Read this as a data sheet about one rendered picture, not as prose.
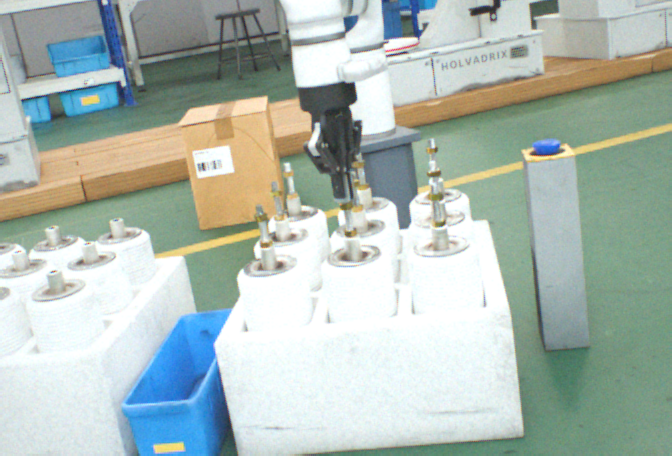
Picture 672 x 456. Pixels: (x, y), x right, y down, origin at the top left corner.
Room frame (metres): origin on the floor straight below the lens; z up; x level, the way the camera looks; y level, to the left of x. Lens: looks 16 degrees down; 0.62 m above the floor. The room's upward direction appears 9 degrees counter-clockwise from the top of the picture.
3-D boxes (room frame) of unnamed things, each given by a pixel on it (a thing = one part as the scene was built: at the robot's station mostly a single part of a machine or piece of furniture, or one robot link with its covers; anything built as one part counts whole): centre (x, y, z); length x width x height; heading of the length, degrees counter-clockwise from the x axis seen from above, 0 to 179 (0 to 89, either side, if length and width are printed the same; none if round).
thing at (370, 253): (1.04, -0.01, 0.25); 0.08 x 0.08 x 0.01
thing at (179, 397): (1.11, 0.25, 0.06); 0.30 x 0.11 x 0.12; 172
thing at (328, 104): (1.04, -0.01, 0.45); 0.08 x 0.08 x 0.09
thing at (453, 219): (1.14, -0.15, 0.25); 0.08 x 0.08 x 0.01
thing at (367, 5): (1.61, -0.10, 0.54); 0.09 x 0.09 x 0.17; 19
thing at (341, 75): (1.03, -0.03, 0.52); 0.11 x 0.09 x 0.06; 60
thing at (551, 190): (1.19, -0.33, 0.16); 0.07 x 0.07 x 0.31; 82
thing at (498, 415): (1.15, -0.03, 0.09); 0.39 x 0.39 x 0.18; 82
